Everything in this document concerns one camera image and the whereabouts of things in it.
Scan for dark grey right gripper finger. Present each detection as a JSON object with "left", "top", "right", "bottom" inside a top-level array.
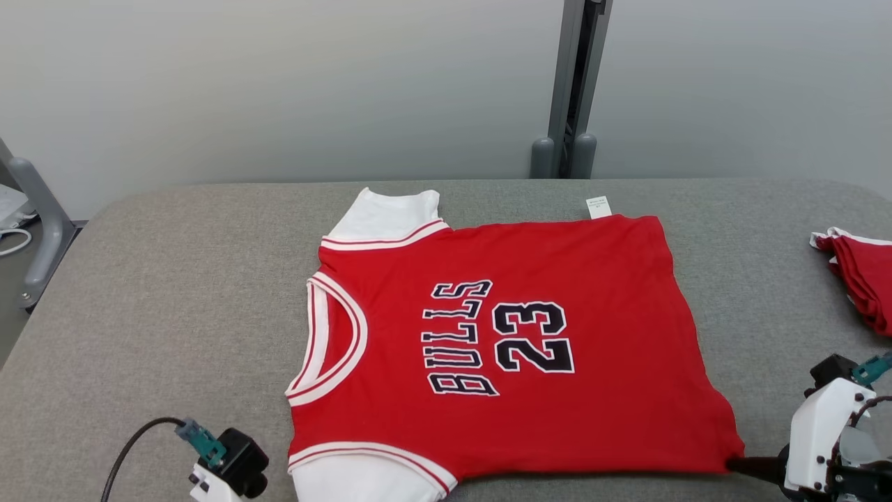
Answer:
[{"left": 725, "top": 455, "right": 783, "bottom": 484}]

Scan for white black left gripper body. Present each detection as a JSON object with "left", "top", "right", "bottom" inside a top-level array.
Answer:
[{"left": 188, "top": 464, "right": 242, "bottom": 502}]

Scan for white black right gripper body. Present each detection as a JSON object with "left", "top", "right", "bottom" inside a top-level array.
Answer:
[{"left": 777, "top": 376, "right": 892, "bottom": 502}]

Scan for red shorts with white trim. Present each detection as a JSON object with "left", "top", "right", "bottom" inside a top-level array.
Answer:
[{"left": 810, "top": 227, "right": 892, "bottom": 337}]

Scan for red Bulls 23 jersey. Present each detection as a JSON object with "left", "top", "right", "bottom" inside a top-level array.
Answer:
[{"left": 284, "top": 187, "right": 746, "bottom": 502}]

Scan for white power strip box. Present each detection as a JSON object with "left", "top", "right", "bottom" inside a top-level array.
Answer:
[{"left": 0, "top": 185, "right": 30, "bottom": 229}]

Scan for left camera cable teal connector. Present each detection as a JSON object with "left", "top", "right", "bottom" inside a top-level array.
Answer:
[{"left": 101, "top": 416, "right": 227, "bottom": 502}]

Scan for camera cable teal connector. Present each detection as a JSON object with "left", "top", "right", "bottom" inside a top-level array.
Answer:
[
  {"left": 101, "top": 416, "right": 227, "bottom": 502},
  {"left": 852, "top": 352, "right": 892, "bottom": 388}
]

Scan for braided black right arm cable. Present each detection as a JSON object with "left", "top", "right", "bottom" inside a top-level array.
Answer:
[{"left": 847, "top": 394, "right": 892, "bottom": 432}]

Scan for right camera cable teal connector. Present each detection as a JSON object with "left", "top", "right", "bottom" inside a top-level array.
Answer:
[{"left": 852, "top": 352, "right": 892, "bottom": 388}]

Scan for grey metal frame leg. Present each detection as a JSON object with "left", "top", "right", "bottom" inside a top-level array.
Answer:
[{"left": 0, "top": 136, "right": 86, "bottom": 312}]

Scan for grey metal partition post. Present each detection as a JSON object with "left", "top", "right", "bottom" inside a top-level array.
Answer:
[{"left": 530, "top": 0, "right": 614, "bottom": 180}]

